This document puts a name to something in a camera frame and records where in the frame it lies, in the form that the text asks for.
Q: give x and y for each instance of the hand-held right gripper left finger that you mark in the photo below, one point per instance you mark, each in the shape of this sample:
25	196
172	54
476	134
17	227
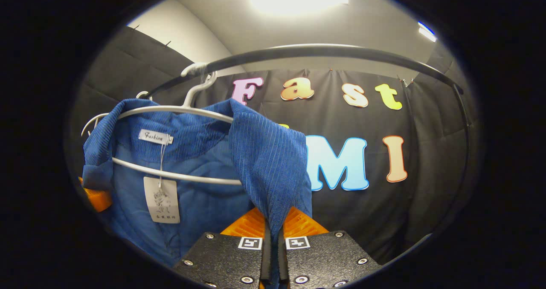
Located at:
266	259

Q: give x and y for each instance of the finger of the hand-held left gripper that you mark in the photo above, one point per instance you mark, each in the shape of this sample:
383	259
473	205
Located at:
98	199

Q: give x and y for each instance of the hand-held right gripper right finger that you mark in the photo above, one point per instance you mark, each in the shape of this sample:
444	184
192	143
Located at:
283	259

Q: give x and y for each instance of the black clothes rack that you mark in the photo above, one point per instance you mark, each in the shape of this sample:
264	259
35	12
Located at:
320	50

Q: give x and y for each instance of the black backdrop cloth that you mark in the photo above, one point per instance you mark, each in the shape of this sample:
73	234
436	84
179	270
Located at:
362	212

